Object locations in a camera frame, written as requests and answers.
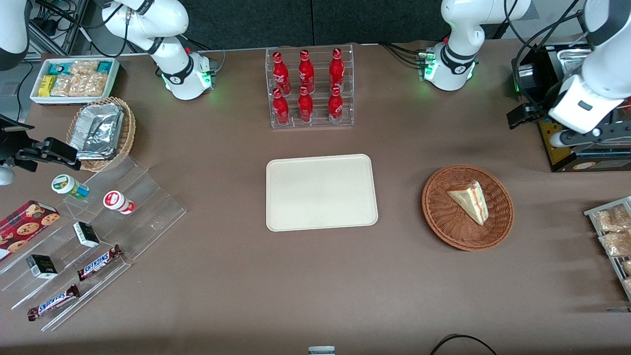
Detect cream plastic serving tray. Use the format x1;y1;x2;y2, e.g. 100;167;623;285
266;154;379;232

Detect black base cable bundle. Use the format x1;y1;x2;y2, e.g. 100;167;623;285
379;42;425;67
181;34;226;75

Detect clear cracker bag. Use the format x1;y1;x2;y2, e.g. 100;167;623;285
68;60;99;76
51;74;82;97
79;72;109;97

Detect white rectangular snack bin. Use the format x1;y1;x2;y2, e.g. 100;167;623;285
30;57;121;107

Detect black food warmer cabinet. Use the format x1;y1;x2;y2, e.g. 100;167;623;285
512;42;631;173

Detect green lid yogurt cup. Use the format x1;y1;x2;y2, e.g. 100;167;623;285
51;174;90;200

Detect black looped cable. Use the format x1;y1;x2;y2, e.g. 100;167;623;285
429;334;498;355

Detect grey metal rack tray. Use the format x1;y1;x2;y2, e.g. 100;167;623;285
584;196;631;302

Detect red tartan cookie box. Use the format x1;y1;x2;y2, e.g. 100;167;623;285
0;200;61;262

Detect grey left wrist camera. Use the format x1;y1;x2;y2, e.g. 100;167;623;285
550;123;631;148

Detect red cola bottle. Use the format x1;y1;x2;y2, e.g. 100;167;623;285
298;86;314;123
329;47;345;92
272;88;290;125
328;85;344;124
272;51;291;95
298;49;315;94

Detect clear acrylic stepped display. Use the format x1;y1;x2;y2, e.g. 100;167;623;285
0;155;187;332

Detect light wicker basket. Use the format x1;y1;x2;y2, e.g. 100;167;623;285
66;96;137;173

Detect brown Snickers bar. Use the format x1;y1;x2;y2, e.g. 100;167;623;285
77;244;124;282
27;284;80;322

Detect clear acrylic bottle rack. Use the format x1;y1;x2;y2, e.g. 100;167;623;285
265;44;354;130

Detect triangular sandwich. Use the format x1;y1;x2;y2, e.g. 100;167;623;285
447;180;490;226

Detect aluminium equipment frame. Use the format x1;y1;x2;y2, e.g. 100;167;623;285
30;0;92;56

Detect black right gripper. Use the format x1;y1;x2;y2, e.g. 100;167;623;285
0;114;80;172

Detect round brown wicker basket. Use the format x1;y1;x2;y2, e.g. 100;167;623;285
421;164;515;252

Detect silver foil pouch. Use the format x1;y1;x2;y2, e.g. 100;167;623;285
69;103;125;154
74;148;119;161

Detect brown table cover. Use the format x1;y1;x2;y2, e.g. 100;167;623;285
0;38;631;355

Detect red lid yogurt cup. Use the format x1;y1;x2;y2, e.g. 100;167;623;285
103;190;136;215

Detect small black box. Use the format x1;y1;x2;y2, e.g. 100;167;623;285
26;254;58;280
73;221;101;248

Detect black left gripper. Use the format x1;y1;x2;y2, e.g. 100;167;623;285
508;100;552;130

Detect steel warmer pan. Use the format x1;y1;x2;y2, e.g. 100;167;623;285
555;44;592;79

